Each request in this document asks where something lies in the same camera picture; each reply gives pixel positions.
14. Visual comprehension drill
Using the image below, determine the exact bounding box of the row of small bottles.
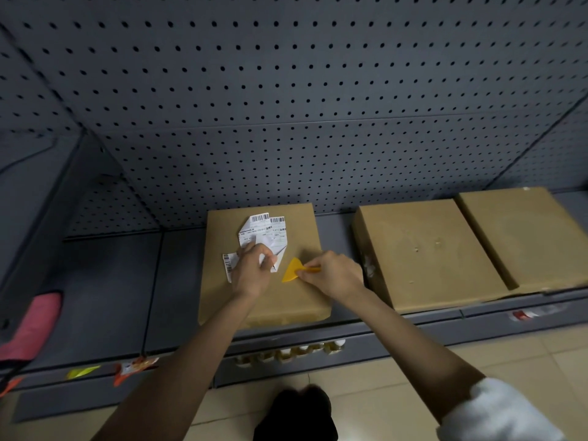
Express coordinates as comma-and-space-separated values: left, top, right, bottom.
233, 339, 346, 366

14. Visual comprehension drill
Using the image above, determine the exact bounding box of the pink fabric bag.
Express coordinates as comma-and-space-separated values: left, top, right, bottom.
0, 292, 63, 362

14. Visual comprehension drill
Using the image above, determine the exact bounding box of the person's right hand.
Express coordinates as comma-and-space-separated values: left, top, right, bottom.
296, 251, 367, 302

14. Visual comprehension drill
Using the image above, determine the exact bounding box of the yellow plastic scraper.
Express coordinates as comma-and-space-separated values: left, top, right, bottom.
281, 257, 322, 284

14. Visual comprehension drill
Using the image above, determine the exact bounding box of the gray metal shelf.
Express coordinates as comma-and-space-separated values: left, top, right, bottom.
0, 190, 588, 424

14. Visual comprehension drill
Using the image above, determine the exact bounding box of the person's white sleeve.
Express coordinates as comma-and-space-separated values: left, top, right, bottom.
435, 377, 555, 441

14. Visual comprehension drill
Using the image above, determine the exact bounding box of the yellow shelf tag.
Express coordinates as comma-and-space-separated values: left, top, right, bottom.
66, 365, 101, 381

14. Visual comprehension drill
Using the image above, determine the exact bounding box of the gray pegboard back panel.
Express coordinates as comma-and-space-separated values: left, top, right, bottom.
0, 0, 588, 237

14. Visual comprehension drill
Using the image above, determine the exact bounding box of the orange strap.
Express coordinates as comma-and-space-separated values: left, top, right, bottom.
0, 376, 25, 398

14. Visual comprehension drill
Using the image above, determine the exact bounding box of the red and white shelf tag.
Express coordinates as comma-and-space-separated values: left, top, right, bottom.
508, 305, 571, 322

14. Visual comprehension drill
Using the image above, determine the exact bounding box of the person's left forearm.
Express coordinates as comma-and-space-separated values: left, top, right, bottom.
91, 291, 259, 441

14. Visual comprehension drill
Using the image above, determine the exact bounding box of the orange and white shelf tag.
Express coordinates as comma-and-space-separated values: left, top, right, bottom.
113, 356, 160, 387

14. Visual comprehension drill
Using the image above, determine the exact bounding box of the person's right forearm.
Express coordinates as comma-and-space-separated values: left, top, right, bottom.
332, 285, 487, 424

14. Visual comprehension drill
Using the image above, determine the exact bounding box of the torn white shipping label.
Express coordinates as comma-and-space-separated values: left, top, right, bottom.
222, 213, 289, 284

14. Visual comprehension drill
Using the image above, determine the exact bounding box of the person's left hand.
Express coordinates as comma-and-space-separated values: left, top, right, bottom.
229, 242, 279, 300

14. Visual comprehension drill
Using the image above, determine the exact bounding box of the brown cardboard box with label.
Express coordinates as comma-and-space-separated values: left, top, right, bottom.
198, 203, 333, 329

